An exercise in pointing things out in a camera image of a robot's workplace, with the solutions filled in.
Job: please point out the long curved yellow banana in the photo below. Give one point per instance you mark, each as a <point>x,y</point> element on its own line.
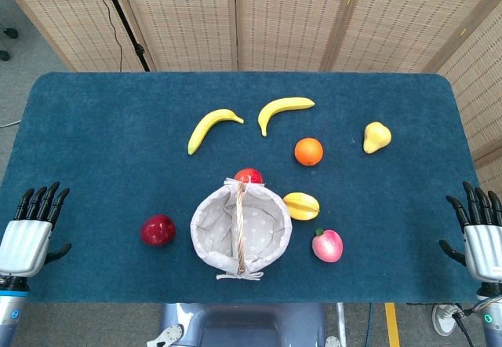
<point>209,127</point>

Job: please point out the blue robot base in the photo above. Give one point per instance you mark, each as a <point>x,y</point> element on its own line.
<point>243,325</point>

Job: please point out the red yellow apple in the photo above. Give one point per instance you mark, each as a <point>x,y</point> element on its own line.
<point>248,175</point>

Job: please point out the orange fruit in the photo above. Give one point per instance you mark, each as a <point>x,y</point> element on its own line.
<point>309,151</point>

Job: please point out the yellow pear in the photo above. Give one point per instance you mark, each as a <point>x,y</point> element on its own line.
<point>375,138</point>

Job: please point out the black chair caster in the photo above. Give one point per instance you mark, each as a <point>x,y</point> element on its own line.
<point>10,32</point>
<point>4,55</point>

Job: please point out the yellow starfruit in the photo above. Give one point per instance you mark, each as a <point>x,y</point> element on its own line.
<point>302,206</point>

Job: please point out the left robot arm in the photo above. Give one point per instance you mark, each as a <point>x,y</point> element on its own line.
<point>9,307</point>

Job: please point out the cloth-lined wicker basket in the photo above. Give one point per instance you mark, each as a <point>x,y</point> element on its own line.
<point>241,231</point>

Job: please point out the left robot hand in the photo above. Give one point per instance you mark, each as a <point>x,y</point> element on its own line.
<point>24,243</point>

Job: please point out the blue table mat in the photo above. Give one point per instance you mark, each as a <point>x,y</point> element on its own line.
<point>98,166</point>

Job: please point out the bamboo folding screen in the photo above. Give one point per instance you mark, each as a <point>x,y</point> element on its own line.
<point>274,17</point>

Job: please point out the dark red apple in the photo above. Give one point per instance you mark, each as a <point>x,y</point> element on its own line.
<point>158,230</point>

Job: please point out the white sneaker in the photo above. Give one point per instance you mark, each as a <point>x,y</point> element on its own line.
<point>443,318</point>

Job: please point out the black tripod pole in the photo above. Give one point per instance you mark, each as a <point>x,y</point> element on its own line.
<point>123,19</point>

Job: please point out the pink peach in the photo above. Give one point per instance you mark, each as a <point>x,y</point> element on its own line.
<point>328,245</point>

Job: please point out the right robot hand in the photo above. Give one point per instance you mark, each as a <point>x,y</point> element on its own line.
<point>484,245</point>

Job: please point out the short curved yellow banana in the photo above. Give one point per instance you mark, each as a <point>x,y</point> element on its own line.
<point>280,107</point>

